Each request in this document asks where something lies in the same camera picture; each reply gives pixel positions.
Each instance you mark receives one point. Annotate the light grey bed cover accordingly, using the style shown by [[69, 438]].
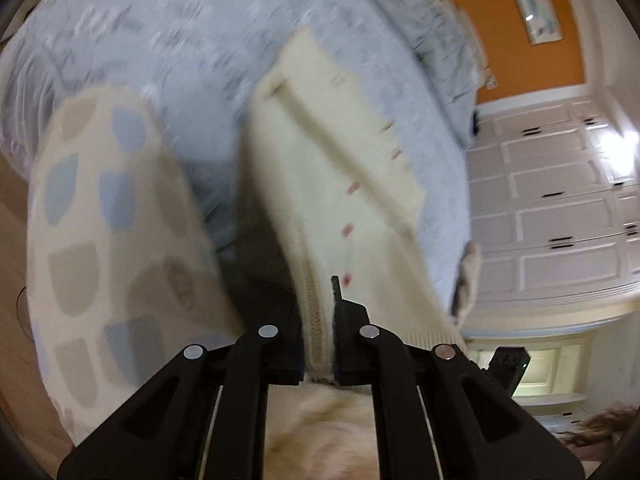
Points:
[[210, 50]]

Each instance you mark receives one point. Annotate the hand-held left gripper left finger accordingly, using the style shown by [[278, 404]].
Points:
[[289, 355]]

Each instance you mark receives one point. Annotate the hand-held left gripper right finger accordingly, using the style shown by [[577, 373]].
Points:
[[346, 345]]

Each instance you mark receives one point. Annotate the framed wall picture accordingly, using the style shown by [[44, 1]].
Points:
[[535, 0]]

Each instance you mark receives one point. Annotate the spotted cream cloth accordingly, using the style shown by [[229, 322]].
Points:
[[110, 240]]

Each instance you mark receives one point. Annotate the brown furry cloth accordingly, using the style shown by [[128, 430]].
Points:
[[466, 280]]

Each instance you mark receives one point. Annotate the white panelled wardrobe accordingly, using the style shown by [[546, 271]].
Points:
[[555, 220]]

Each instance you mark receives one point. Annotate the cream knit cardigan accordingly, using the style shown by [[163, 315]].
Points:
[[330, 170]]

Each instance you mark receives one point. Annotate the grey patterned pillow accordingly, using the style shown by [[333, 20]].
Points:
[[440, 45]]

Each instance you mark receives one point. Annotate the brown shaggy rug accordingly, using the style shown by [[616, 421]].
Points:
[[600, 427]]

